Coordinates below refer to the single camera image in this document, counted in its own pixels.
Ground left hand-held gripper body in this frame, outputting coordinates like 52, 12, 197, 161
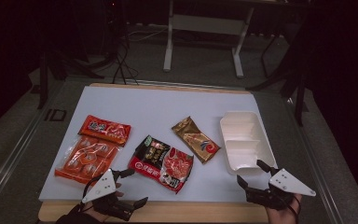
81, 168, 138, 222

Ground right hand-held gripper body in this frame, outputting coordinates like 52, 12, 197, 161
244, 168, 317, 211

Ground white compartment tray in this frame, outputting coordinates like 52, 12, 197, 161
219, 110, 278, 176

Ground red and black food packet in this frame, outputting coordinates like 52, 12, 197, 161
128, 134, 195, 194

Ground gold snack packet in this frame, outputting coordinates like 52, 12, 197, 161
171, 116, 222, 165

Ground person's left hand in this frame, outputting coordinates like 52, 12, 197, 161
85, 182, 125, 223

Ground person's right hand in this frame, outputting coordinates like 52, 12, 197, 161
265, 194, 303, 224

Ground orange bag of small packets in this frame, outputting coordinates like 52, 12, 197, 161
54, 114, 132, 185

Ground black stand legs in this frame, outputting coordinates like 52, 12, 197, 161
36, 50, 105, 110
246, 31, 309, 127

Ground white table mat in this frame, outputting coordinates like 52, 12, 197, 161
38, 86, 278, 203

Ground left hand-held gripper cable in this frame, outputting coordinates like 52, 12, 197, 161
80, 175, 108, 206

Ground hand-held gripper cable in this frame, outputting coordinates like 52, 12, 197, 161
80, 175, 108, 206
287, 198, 302, 219

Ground right hand-held gripper cable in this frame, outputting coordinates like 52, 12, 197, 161
287, 198, 302, 219

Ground metal floor rail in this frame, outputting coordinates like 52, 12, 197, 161
284, 98, 347, 224
0, 90, 62, 208

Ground black floor bracket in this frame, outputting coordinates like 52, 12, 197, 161
44, 108, 68, 122

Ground black floor cables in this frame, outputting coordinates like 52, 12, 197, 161
111, 31, 139, 85

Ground white floor cable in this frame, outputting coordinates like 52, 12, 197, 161
126, 27, 170, 43

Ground white desk frame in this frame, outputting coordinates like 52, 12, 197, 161
162, 0, 255, 78

